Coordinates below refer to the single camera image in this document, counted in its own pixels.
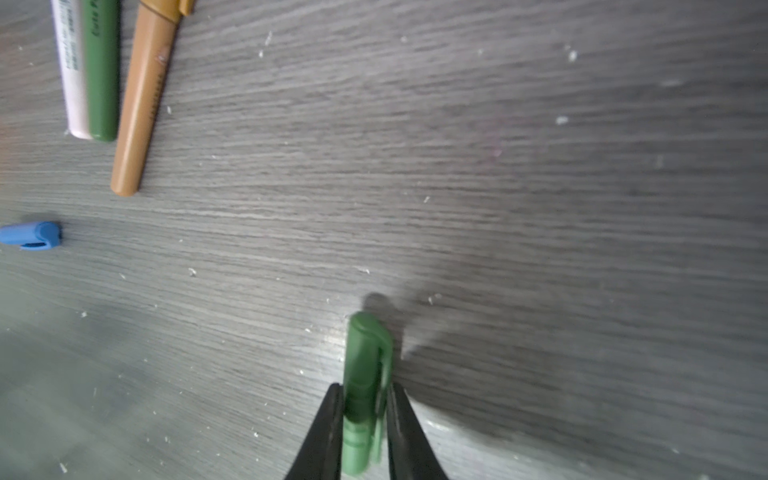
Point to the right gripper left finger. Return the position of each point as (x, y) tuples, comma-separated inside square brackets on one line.
[(319, 456)]

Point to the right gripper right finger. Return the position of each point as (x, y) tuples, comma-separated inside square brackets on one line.
[(410, 455)]

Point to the dark green pen cap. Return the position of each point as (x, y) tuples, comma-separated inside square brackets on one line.
[(367, 376)]

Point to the blue pen cap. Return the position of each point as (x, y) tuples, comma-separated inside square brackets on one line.
[(32, 236)]

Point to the orange pen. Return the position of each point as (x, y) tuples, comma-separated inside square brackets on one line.
[(151, 52)]

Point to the orange pen cap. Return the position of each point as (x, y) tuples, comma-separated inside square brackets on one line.
[(171, 10)]

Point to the light green pen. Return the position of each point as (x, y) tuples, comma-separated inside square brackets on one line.
[(101, 35)]

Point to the pink pen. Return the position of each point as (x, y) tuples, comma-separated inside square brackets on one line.
[(68, 27)]

